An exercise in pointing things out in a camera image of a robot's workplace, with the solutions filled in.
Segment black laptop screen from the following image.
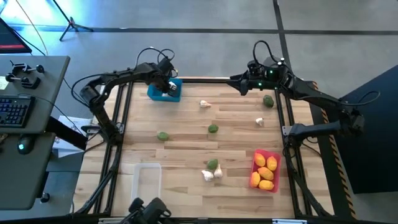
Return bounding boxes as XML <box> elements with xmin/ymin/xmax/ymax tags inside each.
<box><xmin>0</xmin><ymin>17</ymin><xmax>32</xmax><ymax>54</ymax></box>

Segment yellow lemon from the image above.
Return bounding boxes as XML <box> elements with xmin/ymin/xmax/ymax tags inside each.
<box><xmin>250</xmin><ymin>171</ymin><xmax>261</xmax><ymax>188</ymax></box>
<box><xmin>258</xmin><ymin>179</ymin><xmax>275</xmax><ymax>191</ymax></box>
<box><xmin>254</xmin><ymin>152</ymin><xmax>267</xmax><ymax>167</ymax></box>
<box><xmin>257</xmin><ymin>166</ymin><xmax>275</xmax><ymax>181</ymax></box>
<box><xmin>266</xmin><ymin>156</ymin><xmax>278</xmax><ymax>172</ymax></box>

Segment black aluminium table frame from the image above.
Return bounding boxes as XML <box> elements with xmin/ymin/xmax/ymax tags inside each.
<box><xmin>73</xmin><ymin>77</ymin><xmax>335</xmax><ymax>220</ymax></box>

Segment pink plastic basket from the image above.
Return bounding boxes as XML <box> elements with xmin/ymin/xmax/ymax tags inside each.
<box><xmin>248</xmin><ymin>148</ymin><xmax>282</xmax><ymax>194</ymax></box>

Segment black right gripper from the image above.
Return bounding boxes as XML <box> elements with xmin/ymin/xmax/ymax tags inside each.
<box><xmin>226</xmin><ymin>74</ymin><xmax>280</xmax><ymax>96</ymax></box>

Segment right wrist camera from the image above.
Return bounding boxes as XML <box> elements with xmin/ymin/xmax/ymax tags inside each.
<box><xmin>247</xmin><ymin>60</ymin><xmax>265</xmax><ymax>77</ymax></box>

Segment black desk clamp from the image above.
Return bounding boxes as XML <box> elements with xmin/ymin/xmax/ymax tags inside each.
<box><xmin>11</xmin><ymin>61</ymin><xmax>45</xmax><ymax>75</ymax></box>
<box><xmin>5</xmin><ymin>73</ymin><xmax>41</xmax><ymax>90</ymax></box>

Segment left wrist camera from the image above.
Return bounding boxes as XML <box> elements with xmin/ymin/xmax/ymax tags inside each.
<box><xmin>157</xmin><ymin>57</ymin><xmax>175</xmax><ymax>75</ymax></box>

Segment black tripod stand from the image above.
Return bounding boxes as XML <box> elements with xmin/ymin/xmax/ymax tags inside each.
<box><xmin>51</xmin><ymin>0</ymin><xmax>94</xmax><ymax>42</ymax></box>

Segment white paper sheets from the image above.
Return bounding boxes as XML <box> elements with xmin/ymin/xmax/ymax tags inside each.
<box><xmin>52</xmin><ymin>114</ymin><xmax>94</xmax><ymax>158</ymax></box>

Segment black computer mouse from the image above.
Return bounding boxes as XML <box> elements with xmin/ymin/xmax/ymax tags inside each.
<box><xmin>17</xmin><ymin>134</ymin><xmax>35</xmax><ymax>156</ymax></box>

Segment black keyboard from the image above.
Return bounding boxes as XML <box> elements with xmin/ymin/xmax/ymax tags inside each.
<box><xmin>0</xmin><ymin>95</ymin><xmax>36</xmax><ymax>129</ymax></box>

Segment blue plastic basket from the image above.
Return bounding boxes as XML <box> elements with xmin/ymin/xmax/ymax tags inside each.
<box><xmin>147</xmin><ymin>77</ymin><xmax>183</xmax><ymax>103</ymax></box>

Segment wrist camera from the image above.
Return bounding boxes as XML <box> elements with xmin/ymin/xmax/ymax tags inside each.
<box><xmin>157</xmin><ymin>57</ymin><xmax>175</xmax><ymax>75</ymax></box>
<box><xmin>247</xmin><ymin>60</ymin><xmax>265</xmax><ymax>77</ymax></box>

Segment grey desk top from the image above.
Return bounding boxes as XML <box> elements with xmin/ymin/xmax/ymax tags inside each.
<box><xmin>0</xmin><ymin>132</ymin><xmax>57</xmax><ymax>211</ymax></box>
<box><xmin>0</xmin><ymin>55</ymin><xmax>71</xmax><ymax>134</ymax></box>

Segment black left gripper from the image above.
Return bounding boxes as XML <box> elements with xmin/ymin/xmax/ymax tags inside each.
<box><xmin>151</xmin><ymin>63</ymin><xmax>178</xmax><ymax>96</ymax></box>

